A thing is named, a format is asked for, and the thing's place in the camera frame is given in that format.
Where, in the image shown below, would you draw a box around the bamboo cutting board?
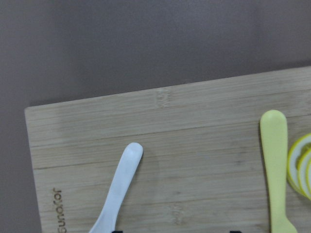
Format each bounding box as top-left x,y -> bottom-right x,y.
25,67 -> 311,233

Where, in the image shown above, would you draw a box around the yellow plastic knife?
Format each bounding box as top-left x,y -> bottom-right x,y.
260,110 -> 297,233

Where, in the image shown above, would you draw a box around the stacked lemon slices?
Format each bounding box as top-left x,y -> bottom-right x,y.
287,133 -> 311,200

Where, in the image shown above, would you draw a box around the white ceramic spoon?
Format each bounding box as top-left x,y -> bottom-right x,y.
90,142 -> 143,233

